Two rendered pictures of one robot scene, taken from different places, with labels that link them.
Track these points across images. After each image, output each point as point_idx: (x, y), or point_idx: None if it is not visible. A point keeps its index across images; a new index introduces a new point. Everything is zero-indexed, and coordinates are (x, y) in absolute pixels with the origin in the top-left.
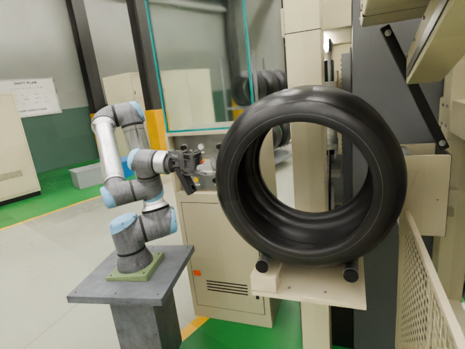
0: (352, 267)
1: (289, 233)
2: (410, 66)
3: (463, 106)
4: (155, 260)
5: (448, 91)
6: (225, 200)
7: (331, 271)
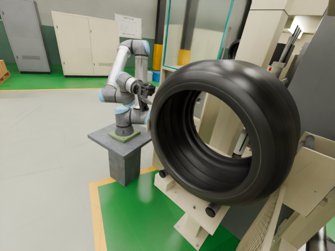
0: (214, 207)
1: (194, 159)
2: None
3: None
4: (133, 134)
5: None
6: (150, 126)
7: None
